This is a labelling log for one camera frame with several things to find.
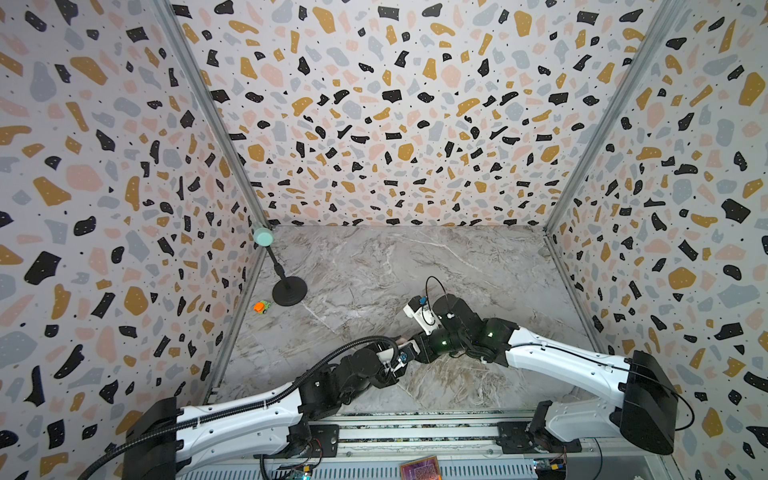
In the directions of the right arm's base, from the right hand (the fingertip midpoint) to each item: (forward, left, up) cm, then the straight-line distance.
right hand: (401, 348), depth 72 cm
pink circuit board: (-22, -6, -15) cm, 28 cm away
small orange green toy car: (+19, +45, -14) cm, 51 cm away
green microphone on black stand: (+26, +39, -16) cm, 49 cm away
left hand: (+2, -2, 0) cm, 3 cm away
